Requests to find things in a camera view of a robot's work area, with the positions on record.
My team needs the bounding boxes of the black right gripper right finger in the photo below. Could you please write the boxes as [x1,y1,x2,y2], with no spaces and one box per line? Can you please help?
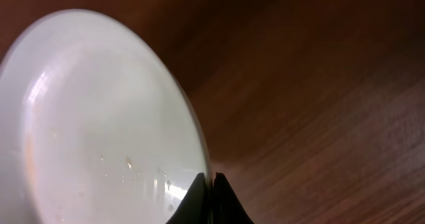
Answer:
[212,173,254,224]

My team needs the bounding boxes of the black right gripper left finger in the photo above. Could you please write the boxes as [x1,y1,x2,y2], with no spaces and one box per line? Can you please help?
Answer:
[167,173,209,224]

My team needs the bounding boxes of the white plate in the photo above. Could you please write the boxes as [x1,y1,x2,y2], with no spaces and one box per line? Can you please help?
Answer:
[1,9,211,223]

